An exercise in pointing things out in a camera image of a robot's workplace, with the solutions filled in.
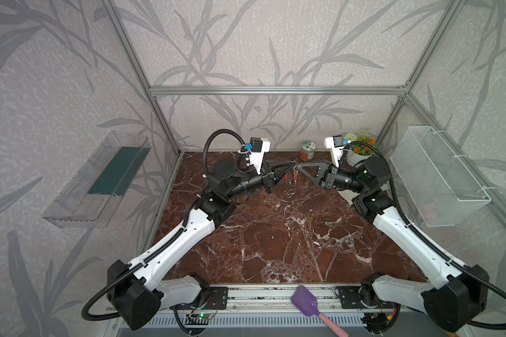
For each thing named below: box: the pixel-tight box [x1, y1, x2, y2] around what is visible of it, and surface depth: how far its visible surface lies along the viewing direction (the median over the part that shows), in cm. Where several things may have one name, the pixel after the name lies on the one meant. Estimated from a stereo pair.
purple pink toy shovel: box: [290, 285, 350, 337], surface depth 74 cm
